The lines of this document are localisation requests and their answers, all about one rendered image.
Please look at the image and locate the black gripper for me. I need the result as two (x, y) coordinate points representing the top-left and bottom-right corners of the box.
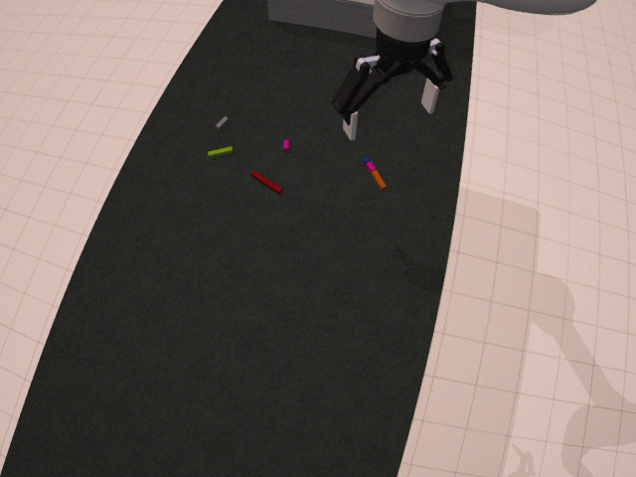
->
(331, 27), (452, 141)

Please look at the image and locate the lime green rod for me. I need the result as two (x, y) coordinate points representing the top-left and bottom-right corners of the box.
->
(208, 146), (233, 158)

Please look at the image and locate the grey rod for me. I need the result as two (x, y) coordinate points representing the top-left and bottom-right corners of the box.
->
(216, 117), (229, 130)

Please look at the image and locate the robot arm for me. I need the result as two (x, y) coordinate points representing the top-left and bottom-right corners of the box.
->
(373, 0), (597, 43)

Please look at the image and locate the dark red rod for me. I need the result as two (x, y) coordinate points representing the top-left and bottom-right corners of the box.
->
(251, 171), (283, 195)

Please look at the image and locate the orange rod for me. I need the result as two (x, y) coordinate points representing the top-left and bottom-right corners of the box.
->
(372, 170), (386, 191)

